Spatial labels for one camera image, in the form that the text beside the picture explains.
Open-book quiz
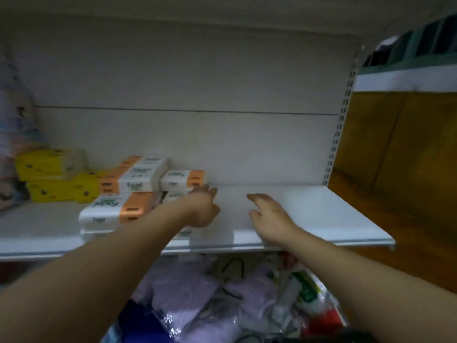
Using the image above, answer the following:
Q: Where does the person's right hand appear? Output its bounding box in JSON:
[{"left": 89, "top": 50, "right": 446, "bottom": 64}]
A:
[{"left": 247, "top": 193, "right": 301, "bottom": 246}]

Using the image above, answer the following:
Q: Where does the person's left hand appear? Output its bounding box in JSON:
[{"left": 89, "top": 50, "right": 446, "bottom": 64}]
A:
[{"left": 181, "top": 184, "right": 221, "bottom": 229}]

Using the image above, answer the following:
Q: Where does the person's right forearm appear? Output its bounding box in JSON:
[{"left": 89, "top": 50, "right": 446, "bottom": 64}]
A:
[{"left": 277, "top": 228, "right": 457, "bottom": 343}]

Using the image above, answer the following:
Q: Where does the person's left forearm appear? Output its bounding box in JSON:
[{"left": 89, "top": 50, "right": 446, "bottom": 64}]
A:
[{"left": 0, "top": 203, "right": 195, "bottom": 343}]

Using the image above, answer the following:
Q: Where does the white metal shelf board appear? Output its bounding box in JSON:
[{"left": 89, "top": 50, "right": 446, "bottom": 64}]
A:
[{"left": 0, "top": 185, "right": 396, "bottom": 262}]

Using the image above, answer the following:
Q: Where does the green and white packet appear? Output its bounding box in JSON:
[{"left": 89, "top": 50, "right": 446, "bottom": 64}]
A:
[{"left": 274, "top": 267, "right": 323, "bottom": 318}]

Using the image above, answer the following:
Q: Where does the stack of orange white tissue packs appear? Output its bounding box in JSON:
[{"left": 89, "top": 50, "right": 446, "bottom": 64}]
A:
[{"left": 79, "top": 156, "right": 208, "bottom": 244}]

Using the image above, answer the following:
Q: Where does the purple plastic bag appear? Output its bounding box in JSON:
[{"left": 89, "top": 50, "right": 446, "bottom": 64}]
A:
[{"left": 132, "top": 256, "right": 281, "bottom": 343}]

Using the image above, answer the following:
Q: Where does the white shelf back panel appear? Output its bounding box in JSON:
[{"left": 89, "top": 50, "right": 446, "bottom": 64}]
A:
[{"left": 11, "top": 30, "right": 361, "bottom": 188}]

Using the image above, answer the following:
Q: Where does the yellow tissue pack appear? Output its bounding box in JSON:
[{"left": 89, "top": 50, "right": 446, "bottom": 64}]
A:
[
  {"left": 26, "top": 179, "right": 76, "bottom": 203},
  {"left": 16, "top": 149, "right": 87, "bottom": 181},
  {"left": 72, "top": 170, "right": 108, "bottom": 204}
]

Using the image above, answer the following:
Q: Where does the red packet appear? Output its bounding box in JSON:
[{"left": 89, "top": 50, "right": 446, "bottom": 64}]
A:
[{"left": 303, "top": 306, "right": 344, "bottom": 337}]

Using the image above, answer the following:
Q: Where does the white slotted shelf upright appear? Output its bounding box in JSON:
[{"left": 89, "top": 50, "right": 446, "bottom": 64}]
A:
[{"left": 322, "top": 44, "right": 362, "bottom": 187}]

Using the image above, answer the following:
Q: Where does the clear crinkled plastic bag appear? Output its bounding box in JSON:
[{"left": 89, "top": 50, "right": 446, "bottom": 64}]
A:
[{"left": 157, "top": 307, "right": 243, "bottom": 343}]

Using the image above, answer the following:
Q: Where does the blue packet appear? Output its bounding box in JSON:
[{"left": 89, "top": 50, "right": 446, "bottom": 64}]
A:
[{"left": 114, "top": 299, "right": 168, "bottom": 343}]

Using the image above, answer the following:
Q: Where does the brown wooden cabinet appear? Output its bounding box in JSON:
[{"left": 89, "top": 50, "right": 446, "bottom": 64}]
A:
[{"left": 328, "top": 90, "right": 457, "bottom": 279}]

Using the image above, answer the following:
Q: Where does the stack of pastel packets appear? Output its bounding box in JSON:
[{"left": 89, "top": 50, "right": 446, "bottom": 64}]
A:
[{"left": 0, "top": 46, "right": 45, "bottom": 213}]

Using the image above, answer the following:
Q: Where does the green and white ledge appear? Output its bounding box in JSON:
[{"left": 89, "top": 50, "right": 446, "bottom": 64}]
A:
[{"left": 352, "top": 12, "right": 457, "bottom": 93}]

